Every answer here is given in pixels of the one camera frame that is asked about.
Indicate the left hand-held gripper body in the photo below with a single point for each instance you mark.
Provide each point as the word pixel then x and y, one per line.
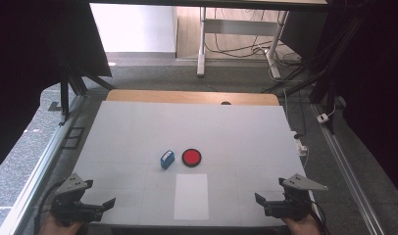
pixel 69 205

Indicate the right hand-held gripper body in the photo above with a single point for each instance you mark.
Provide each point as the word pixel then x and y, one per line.
pixel 291 207

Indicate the blue stamp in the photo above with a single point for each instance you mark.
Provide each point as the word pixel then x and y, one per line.
pixel 167 159

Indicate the red round ink pad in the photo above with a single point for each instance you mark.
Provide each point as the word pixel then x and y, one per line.
pixel 191 157

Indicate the person's right hand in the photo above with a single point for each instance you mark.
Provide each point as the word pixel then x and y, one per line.
pixel 303 226

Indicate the person's left hand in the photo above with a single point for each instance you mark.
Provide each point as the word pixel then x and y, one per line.
pixel 56 229

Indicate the white power strip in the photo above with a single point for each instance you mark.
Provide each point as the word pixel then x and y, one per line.
pixel 300 145

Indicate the white paper sheet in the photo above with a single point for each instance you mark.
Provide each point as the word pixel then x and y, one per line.
pixel 191 197

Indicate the small white adapter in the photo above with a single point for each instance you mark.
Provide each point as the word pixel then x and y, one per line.
pixel 323 118

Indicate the white table mat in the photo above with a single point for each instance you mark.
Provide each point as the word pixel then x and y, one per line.
pixel 200 130

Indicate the black metal stand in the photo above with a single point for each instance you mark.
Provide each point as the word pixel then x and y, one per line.
pixel 321 81
pixel 69 88

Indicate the wooden table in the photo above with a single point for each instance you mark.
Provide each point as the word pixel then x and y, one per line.
pixel 187 97

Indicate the black curtain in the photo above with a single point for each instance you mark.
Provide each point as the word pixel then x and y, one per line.
pixel 30 65
pixel 373 81

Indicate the aluminium rail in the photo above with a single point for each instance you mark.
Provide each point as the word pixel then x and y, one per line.
pixel 40 169
pixel 345 173

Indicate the white metal desk frame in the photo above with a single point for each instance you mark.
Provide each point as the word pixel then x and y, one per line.
pixel 239 27

